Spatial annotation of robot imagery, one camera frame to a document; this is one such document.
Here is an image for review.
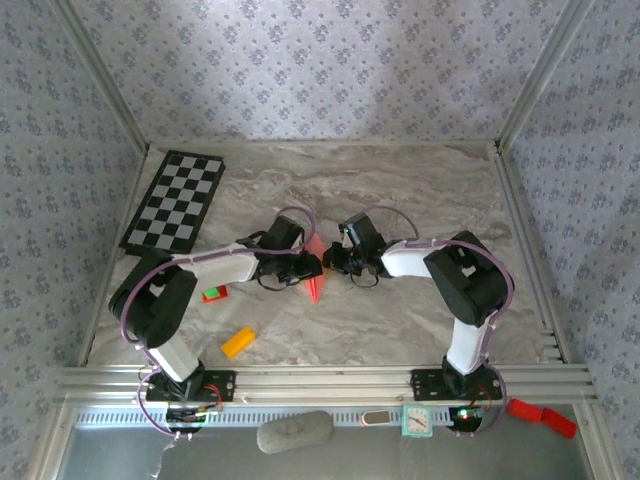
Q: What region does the teal square clock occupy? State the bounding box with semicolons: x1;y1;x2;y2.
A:
401;403;434;440

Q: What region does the yellow toy block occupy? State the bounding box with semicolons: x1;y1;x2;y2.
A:
220;327;258;360

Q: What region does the black and grey chessboard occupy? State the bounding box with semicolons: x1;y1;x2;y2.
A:
118;149;226;261

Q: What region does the grey stone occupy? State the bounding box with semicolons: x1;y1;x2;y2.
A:
256;410;335;455

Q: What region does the red plastic object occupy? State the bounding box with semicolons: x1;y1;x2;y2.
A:
507;398;579;440

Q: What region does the aluminium frame rail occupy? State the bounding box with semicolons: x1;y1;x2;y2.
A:
52;364;599;406

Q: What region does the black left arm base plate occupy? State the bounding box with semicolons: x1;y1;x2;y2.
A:
145;369;237;404

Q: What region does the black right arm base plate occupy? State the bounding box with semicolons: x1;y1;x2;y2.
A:
410;368;503;402

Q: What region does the perforated metal cable tray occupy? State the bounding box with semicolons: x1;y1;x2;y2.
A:
74;405;551;428

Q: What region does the aluminium side rail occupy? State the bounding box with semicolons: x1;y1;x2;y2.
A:
492;144;570;364

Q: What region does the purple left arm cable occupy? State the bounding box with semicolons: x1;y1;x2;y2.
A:
119;205;318;441

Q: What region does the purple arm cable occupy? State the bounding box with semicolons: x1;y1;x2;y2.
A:
119;205;318;441
369;204;517;439

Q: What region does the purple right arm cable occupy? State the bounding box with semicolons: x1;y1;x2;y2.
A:
369;204;517;439

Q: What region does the aluminium frame post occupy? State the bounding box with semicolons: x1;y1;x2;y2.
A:
496;0;595;152
47;0;151;157

